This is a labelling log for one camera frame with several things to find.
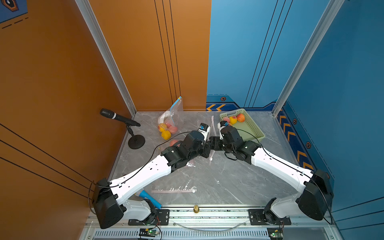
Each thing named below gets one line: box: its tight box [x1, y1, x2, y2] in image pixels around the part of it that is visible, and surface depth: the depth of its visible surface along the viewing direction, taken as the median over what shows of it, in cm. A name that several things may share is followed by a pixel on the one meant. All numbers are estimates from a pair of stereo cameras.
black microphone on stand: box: [100, 108, 146, 150], surface depth 92 cm
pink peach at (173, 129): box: [169, 126, 178, 134], surface depth 104 cm
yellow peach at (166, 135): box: [161, 130, 172, 140], surface depth 104 cm
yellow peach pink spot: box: [229, 115, 238, 125], surface depth 112 cm
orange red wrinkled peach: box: [236, 113, 245, 123], surface depth 114 cm
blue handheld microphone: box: [139, 190, 163, 210], surface depth 80 cm
